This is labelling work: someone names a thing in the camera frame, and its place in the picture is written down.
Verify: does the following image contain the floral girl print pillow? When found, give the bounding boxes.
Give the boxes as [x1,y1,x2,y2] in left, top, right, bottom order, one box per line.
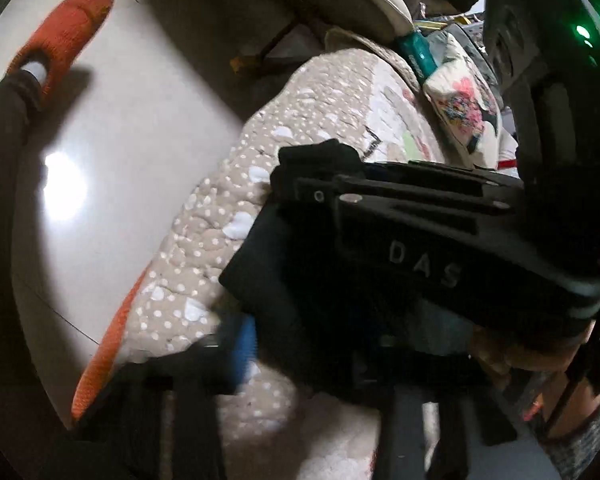
[422,32,502,170]

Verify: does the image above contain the teal tissue pack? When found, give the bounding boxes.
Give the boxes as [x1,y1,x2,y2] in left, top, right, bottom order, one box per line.
[398,30,438,84]

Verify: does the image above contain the heart patterned quilt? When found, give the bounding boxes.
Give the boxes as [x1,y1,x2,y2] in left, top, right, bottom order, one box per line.
[69,27,522,480]

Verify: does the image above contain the orange slipper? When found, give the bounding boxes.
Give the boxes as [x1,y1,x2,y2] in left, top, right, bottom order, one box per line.
[7,0,114,100]

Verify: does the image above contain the person's hand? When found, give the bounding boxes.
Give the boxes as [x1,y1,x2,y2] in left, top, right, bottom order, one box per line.
[469,322,600,448]

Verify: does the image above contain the black pants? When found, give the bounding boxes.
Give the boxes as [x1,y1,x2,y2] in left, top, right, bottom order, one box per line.
[221,140,471,398]

